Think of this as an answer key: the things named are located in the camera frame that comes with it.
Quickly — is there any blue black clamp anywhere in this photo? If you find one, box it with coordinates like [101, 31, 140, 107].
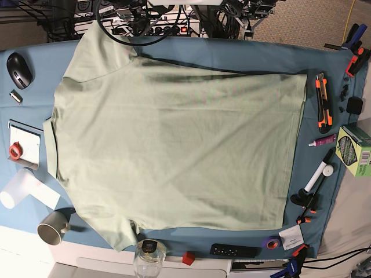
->
[340, 23, 368, 52]

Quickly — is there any black computer mouse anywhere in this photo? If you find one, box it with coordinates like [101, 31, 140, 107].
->
[6, 52, 33, 90]

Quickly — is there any white paper card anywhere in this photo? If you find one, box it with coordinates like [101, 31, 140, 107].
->
[279, 225, 304, 251]

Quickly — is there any light green T-shirt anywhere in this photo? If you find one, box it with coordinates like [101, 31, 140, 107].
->
[43, 23, 307, 251]

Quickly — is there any green cardboard box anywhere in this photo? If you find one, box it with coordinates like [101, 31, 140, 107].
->
[336, 123, 370, 177]

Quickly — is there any clear glass jar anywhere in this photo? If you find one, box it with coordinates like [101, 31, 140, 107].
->
[133, 239, 168, 278]

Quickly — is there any white round cap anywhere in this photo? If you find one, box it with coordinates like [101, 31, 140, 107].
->
[322, 164, 334, 177]

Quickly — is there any small silver black lighter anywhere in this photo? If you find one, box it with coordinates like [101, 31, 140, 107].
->
[9, 90, 23, 104]

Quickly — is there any red tape roll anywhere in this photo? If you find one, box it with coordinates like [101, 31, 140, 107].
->
[9, 142, 23, 160]

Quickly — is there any red cube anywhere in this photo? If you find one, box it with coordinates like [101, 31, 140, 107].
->
[182, 251, 195, 266]

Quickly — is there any grey ceramic mug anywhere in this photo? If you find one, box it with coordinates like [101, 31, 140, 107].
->
[37, 211, 71, 246]

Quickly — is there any blue table cloth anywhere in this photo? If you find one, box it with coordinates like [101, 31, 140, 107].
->
[1, 37, 370, 258]

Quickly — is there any orange black utility knife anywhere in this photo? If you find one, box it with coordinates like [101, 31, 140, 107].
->
[315, 72, 333, 134]

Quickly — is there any white notepad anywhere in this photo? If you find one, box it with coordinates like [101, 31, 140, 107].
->
[8, 119, 43, 170]

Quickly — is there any yellow cable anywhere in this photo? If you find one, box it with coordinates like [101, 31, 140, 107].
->
[341, 0, 356, 44]

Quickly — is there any black orange bar clamp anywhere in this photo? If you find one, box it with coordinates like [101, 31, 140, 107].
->
[290, 175, 327, 224]

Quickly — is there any black remote control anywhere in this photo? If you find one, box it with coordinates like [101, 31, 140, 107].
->
[209, 243, 261, 258]

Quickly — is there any purple glue tube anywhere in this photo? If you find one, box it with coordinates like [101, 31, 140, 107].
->
[308, 134, 337, 147]

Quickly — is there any black power strip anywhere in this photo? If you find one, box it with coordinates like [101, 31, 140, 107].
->
[111, 24, 191, 37]

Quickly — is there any purple tape roll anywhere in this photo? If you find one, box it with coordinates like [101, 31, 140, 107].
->
[261, 235, 282, 250]

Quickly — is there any blue orange spring clamp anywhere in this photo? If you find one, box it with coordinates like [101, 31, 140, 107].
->
[270, 244, 309, 278]

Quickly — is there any white black marker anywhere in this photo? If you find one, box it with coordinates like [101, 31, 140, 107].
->
[304, 148, 334, 192]

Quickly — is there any black square box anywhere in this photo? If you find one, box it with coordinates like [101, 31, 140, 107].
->
[346, 97, 363, 115]

